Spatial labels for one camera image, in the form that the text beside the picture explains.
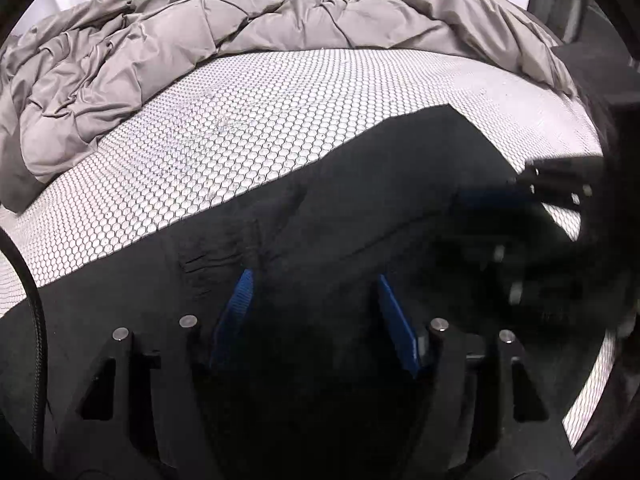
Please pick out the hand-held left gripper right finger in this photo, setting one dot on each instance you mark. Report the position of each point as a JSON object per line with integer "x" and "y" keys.
{"x": 399, "y": 327}

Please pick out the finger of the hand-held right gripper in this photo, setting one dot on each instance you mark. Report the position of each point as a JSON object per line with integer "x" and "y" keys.
{"x": 520, "y": 260}
{"x": 500, "y": 200}

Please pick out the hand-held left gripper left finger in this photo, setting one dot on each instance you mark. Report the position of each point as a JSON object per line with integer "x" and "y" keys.
{"x": 234, "y": 312}

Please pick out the black pants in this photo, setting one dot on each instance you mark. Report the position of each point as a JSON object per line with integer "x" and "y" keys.
{"x": 375, "y": 185}

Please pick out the honeycomb patterned mattress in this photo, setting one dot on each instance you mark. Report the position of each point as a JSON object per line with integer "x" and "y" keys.
{"x": 250, "y": 125}

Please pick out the grey-brown duvet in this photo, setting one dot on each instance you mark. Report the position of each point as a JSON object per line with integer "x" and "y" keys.
{"x": 200, "y": 35}

